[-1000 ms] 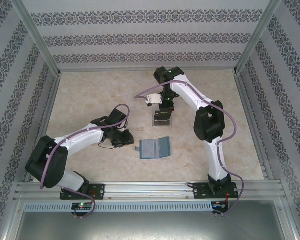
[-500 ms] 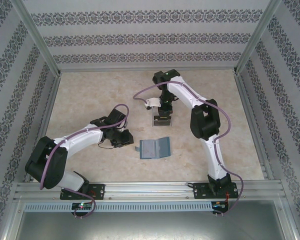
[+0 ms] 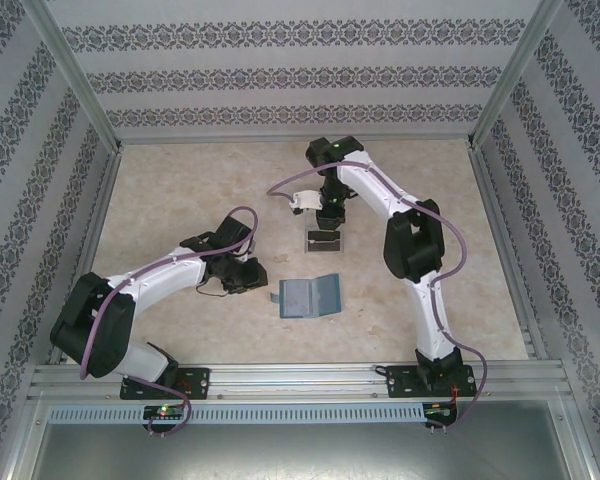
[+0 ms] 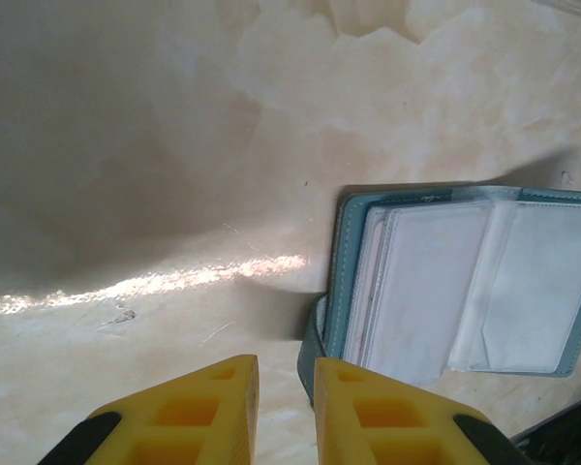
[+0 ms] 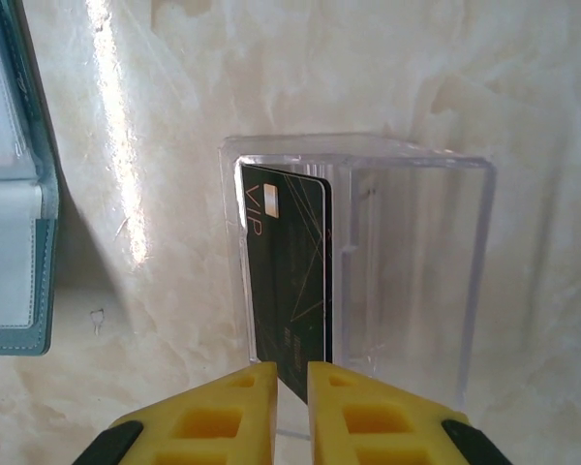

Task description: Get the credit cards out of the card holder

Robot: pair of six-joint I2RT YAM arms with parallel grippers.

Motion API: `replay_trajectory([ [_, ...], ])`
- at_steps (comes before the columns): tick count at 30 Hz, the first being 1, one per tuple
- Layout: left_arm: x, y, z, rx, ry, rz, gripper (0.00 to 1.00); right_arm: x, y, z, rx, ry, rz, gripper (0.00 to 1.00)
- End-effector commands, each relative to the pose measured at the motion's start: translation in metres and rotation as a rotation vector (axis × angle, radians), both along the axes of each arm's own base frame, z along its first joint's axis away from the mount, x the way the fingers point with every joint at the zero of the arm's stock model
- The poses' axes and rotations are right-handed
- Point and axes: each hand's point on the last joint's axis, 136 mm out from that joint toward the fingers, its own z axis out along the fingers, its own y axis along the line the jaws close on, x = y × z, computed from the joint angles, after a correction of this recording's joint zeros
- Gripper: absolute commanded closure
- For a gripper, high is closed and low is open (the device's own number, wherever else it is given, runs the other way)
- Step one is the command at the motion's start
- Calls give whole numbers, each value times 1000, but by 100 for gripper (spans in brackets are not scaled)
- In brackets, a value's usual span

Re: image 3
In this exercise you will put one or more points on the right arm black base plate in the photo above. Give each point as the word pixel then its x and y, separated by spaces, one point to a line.
pixel 400 385

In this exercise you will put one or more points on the aluminium mounting rail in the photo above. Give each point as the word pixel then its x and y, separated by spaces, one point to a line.
pixel 300 380

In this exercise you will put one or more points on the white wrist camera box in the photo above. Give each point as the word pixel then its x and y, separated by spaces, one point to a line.
pixel 307 201
pixel 251 245

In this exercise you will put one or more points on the aluminium side rail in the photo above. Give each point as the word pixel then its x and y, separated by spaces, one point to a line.
pixel 498 225
pixel 93 240

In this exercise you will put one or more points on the aluminium frame post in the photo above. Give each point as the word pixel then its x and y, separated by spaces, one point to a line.
pixel 516 70
pixel 71 70

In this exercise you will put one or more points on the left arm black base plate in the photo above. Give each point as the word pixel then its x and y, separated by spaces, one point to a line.
pixel 200 387

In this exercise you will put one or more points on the blue card holder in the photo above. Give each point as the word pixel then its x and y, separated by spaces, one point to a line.
pixel 300 300

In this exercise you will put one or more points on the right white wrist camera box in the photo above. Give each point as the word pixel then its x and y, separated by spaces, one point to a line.
pixel 307 201

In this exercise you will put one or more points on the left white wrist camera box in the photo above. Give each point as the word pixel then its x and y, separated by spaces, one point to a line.
pixel 251 245

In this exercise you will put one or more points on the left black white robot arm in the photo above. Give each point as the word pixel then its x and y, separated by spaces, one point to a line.
pixel 155 277

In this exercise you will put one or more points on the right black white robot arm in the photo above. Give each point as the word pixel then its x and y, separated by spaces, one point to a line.
pixel 375 190

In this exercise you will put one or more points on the clear acrylic card stand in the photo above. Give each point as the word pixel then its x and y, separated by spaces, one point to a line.
pixel 310 222

